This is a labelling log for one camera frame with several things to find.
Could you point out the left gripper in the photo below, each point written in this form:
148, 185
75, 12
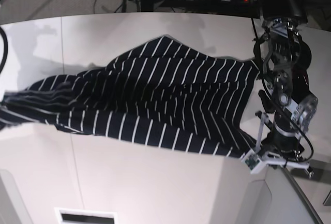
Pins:
287, 133

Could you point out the navy white striped t-shirt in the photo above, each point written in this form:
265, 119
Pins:
161, 93

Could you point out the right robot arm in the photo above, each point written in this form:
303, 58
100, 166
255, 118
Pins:
5, 49

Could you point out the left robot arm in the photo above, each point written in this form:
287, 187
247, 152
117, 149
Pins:
280, 53

